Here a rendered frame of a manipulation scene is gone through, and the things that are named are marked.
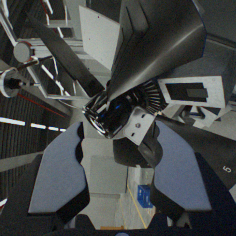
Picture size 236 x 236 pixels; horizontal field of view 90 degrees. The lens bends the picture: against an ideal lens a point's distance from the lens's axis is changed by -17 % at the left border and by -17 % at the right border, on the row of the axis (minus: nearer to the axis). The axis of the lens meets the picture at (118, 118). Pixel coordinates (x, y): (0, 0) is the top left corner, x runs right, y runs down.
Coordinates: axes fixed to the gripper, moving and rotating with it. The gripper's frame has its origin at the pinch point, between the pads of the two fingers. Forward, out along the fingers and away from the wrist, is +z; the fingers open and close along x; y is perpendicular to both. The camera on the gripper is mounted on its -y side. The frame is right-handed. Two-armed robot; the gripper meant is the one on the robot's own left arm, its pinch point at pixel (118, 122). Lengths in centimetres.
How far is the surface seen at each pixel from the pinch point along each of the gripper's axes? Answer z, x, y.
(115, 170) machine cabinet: 465, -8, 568
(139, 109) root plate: 22.3, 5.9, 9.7
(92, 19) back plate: 54, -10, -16
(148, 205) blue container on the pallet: 128, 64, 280
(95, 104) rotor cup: 21.9, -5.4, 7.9
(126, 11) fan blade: 9.4, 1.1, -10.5
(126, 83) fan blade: 6.5, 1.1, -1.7
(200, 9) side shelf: 52, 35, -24
